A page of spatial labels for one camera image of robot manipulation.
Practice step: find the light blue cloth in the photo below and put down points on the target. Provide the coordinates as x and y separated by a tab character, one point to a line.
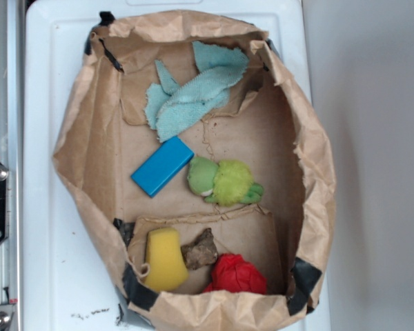
173	108

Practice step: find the red crumpled cloth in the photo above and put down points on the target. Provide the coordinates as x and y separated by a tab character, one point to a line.
233	274

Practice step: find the green plush frog toy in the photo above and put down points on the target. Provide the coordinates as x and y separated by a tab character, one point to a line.
226	183

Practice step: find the blue rectangular block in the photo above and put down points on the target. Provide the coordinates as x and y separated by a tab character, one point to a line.
162	166

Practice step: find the brown paper bag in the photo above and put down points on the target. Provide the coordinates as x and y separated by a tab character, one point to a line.
268	123

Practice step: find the brown rock chunk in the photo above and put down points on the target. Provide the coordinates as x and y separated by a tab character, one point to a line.
201	252

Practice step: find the yellow sponge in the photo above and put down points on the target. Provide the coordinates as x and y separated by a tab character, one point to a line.
167	270

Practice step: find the aluminium frame rail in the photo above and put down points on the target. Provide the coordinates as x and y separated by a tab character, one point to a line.
12	19

